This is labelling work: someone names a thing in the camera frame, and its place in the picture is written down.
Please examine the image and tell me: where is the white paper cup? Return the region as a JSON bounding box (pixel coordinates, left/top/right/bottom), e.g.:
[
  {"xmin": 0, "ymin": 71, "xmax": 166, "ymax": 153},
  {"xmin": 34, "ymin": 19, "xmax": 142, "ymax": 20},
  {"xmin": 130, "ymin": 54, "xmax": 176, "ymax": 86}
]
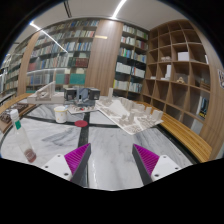
[{"xmin": 54, "ymin": 106, "xmax": 68, "ymax": 123}]

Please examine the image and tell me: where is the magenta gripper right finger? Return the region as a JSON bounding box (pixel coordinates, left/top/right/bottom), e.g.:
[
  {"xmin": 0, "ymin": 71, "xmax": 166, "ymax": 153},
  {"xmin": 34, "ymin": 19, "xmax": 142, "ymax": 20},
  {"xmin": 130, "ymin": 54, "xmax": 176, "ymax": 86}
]
[{"xmin": 131, "ymin": 143, "xmax": 183, "ymax": 186}]

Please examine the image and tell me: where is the book-filled bookshelf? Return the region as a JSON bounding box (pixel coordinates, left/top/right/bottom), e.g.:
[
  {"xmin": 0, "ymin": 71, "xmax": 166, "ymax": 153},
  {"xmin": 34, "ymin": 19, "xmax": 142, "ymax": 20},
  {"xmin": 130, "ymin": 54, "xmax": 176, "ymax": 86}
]
[
  {"xmin": 113, "ymin": 24, "xmax": 148, "ymax": 100},
  {"xmin": 0, "ymin": 19, "xmax": 99, "ymax": 95}
]

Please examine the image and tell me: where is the white city architectural model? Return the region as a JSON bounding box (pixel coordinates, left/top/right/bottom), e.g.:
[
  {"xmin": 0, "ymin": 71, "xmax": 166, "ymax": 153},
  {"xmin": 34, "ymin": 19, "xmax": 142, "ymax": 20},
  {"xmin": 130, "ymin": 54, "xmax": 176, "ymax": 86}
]
[{"xmin": 96, "ymin": 88, "xmax": 163, "ymax": 135}]

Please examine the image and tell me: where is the grey building architectural model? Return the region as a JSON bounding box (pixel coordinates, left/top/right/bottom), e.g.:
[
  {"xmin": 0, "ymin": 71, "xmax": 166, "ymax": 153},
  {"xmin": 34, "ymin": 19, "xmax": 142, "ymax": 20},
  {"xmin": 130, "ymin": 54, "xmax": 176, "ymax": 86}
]
[{"xmin": 64, "ymin": 87, "xmax": 100, "ymax": 106}]

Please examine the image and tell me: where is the right book-filled bookshelf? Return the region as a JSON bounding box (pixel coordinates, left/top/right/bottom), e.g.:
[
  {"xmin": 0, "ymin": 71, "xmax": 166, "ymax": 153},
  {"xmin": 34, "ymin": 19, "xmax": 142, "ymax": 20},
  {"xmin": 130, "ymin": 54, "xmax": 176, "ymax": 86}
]
[{"xmin": 113, "ymin": 24, "xmax": 148, "ymax": 100}]

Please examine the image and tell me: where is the wooden cubby shelf unit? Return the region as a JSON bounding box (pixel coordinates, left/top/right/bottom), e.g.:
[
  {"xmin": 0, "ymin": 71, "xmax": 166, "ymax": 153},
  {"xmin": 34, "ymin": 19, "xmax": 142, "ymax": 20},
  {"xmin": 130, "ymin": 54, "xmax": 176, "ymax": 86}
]
[{"xmin": 141, "ymin": 20, "xmax": 224, "ymax": 160}]

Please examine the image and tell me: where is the left book-filled bookshelf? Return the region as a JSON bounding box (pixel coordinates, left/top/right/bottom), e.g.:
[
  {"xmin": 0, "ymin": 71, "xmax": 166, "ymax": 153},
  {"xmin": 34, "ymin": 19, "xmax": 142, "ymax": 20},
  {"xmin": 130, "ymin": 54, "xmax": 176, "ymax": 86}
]
[{"xmin": 0, "ymin": 19, "xmax": 99, "ymax": 95}]

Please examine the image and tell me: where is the wooden slatted bench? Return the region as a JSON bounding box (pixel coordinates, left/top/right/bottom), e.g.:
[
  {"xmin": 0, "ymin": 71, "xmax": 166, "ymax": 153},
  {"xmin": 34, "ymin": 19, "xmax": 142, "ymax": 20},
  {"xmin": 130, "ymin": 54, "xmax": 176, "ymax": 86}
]
[{"xmin": 134, "ymin": 100, "xmax": 213, "ymax": 164}]

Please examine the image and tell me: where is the red round coaster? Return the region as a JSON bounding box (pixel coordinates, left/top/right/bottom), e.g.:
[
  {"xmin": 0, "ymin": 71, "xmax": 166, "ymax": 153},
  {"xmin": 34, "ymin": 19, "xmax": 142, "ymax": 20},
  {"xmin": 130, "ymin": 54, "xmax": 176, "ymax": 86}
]
[{"xmin": 74, "ymin": 120, "xmax": 88, "ymax": 127}]

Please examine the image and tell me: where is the white stepped architectural model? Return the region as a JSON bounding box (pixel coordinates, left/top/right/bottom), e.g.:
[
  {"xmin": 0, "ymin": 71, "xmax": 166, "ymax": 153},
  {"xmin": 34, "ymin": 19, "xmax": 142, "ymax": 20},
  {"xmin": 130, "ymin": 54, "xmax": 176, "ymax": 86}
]
[{"xmin": 27, "ymin": 81, "xmax": 64, "ymax": 104}]

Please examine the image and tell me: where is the clear plastic water bottle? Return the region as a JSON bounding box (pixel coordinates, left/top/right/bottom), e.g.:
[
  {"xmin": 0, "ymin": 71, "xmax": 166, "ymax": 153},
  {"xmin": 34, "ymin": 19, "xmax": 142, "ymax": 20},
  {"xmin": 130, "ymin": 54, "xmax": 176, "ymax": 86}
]
[{"xmin": 10, "ymin": 109, "xmax": 36, "ymax": 163}]

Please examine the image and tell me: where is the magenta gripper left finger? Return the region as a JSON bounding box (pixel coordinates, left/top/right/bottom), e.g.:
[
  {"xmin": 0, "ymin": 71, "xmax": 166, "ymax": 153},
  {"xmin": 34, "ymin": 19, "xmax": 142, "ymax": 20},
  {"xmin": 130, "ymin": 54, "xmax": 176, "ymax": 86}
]
[{"xmin": 42, "ymin": 142, "xmax": 92, "ymax": 188}]

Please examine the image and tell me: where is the dark wooden architectural model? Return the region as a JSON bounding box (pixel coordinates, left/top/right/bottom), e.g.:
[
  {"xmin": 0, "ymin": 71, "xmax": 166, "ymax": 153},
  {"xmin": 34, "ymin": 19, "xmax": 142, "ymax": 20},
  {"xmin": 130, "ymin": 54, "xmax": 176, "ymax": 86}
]
[{"xmin": 0, "ymin": 102, "xmax": 36, "ymax": 134}]

